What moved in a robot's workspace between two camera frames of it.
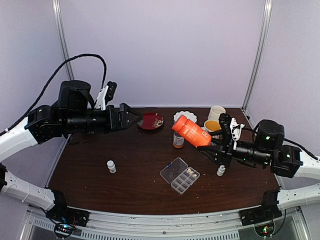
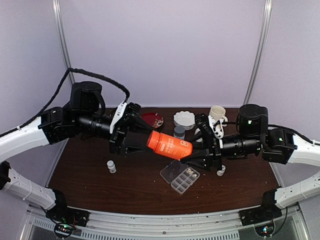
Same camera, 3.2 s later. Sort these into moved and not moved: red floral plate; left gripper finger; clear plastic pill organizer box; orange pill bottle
Moved: left gripper finger; orange pill bottle
Not moved: red floral plate; clear plastic pill organizer box
